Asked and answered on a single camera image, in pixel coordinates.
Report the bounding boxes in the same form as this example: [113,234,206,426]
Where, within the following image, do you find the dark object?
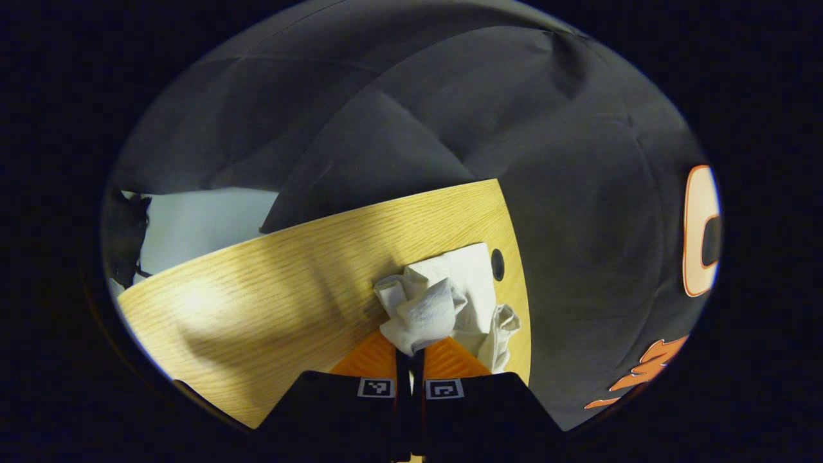
[102,189,154,291]

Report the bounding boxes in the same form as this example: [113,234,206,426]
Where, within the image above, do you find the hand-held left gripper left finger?
[256,329,413,461]

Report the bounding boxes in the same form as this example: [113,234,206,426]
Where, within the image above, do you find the white jeans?
[373,242,523,375]

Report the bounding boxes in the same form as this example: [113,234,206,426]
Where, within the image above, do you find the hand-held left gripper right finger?
[411,336,568,461]

